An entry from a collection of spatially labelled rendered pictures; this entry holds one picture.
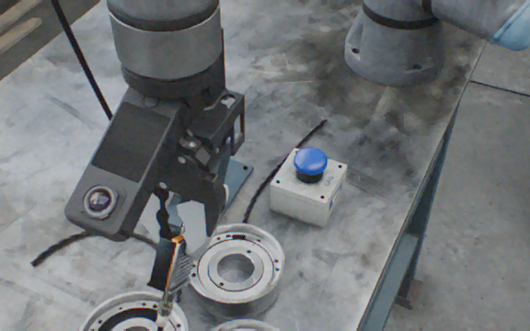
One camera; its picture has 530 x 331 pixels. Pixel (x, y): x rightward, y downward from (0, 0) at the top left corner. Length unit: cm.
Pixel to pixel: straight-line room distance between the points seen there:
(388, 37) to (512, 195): 114
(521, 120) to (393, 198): 149
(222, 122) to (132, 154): 8
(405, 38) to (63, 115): 48
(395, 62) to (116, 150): 59
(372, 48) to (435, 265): 94
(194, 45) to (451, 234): 152
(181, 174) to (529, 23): 50
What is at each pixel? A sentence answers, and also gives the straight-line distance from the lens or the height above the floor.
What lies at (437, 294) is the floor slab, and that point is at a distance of 181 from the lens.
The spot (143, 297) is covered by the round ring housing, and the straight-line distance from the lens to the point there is 74.
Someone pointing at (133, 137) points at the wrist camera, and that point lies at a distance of 52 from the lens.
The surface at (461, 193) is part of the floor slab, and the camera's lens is 206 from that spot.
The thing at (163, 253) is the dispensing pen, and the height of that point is 94.
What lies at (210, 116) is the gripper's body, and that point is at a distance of 56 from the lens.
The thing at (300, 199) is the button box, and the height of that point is 84.
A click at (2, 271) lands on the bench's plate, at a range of 84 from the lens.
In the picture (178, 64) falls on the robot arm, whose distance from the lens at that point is 48.
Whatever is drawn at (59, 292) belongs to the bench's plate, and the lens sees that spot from 81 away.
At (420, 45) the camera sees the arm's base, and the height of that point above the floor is 86.
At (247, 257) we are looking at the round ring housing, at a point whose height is 83.
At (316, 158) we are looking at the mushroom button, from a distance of 81.
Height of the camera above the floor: 143
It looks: 44 degrees down
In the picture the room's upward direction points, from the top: 1 degrees clockwise
